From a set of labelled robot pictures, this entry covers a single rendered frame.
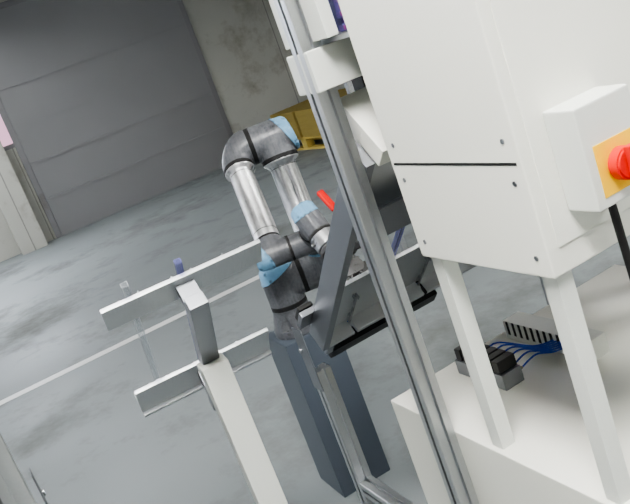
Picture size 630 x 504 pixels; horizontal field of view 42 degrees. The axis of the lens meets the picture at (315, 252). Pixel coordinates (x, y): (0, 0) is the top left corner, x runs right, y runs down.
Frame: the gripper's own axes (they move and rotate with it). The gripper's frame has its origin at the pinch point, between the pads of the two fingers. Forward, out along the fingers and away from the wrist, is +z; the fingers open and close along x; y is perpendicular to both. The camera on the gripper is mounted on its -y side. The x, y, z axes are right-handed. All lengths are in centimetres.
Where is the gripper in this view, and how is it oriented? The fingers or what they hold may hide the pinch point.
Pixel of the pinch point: (374, 298)
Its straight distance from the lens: 215.8
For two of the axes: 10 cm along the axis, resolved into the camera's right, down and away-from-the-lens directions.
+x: -8.3, 4.2, -3.7
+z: 5.5, 7.3, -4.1
